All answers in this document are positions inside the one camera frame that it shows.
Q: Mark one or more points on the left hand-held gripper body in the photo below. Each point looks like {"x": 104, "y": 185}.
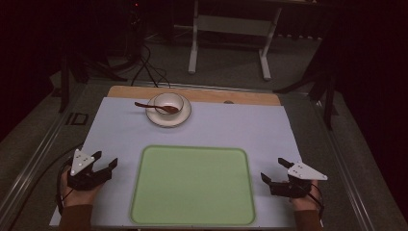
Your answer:
{"x": 84, "y": 174}

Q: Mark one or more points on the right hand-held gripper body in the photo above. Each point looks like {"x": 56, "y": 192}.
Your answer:
{"x": 296, "y": 184}

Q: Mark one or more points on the person's right hand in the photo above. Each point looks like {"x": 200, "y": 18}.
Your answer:
{"x": 305, "y": 199}

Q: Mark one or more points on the person's left hand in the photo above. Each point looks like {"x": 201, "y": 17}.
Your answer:
{"x": 78, "y": 195}

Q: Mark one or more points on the white table mat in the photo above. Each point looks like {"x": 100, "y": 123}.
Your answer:
{"x": 240, "y": 128}

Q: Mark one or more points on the white plate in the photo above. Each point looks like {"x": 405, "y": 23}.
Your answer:
{"x": 166, "y": 120}

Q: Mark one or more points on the brown wooden spoon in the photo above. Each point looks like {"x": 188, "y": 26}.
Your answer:
{"x": 154, "y": 106}

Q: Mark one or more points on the green tray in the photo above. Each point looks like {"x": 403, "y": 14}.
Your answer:
{"x": 192, "y": 186}

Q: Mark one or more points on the white bowl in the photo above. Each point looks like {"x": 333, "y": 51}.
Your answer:
{"x": 169, "y": 102}

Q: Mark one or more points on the black stand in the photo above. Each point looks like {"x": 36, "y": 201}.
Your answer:
{"x": 69, "y": 73}
{"x": 320, "y": 77}

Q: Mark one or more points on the white metal stand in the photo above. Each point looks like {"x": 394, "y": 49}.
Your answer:
{"x": 231, "y": 27}

